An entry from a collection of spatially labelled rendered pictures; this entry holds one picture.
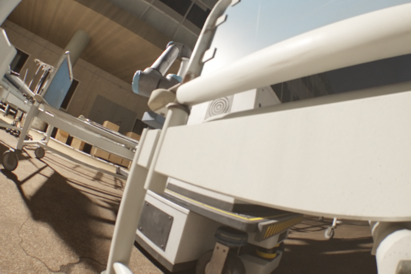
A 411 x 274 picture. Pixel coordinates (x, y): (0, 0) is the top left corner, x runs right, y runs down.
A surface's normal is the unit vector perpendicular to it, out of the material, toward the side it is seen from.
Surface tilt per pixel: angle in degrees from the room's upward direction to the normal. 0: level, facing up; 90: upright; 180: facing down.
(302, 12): 90
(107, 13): 90
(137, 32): 90
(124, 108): 90
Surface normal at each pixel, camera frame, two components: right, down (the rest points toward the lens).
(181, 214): -0.62, -0.41
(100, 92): 0.61, -0.11
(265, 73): -0.58, 0.62
